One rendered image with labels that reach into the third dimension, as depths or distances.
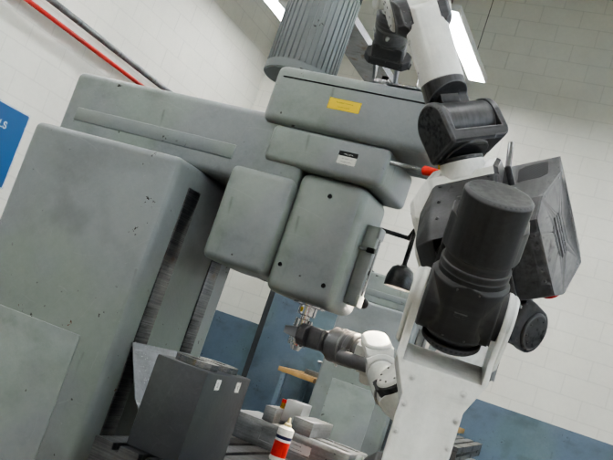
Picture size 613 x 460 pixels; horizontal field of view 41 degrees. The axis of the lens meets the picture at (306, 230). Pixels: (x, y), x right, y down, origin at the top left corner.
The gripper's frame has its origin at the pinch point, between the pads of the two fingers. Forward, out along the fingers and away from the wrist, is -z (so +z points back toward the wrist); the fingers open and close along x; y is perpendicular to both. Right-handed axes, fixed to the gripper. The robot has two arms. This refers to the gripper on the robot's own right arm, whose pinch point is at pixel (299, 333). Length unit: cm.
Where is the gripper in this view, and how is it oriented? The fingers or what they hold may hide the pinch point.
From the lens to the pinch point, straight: 211.3
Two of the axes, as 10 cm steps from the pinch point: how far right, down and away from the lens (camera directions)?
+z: 7.7, 1.7, -6.1
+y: -3.1, 9.4, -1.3
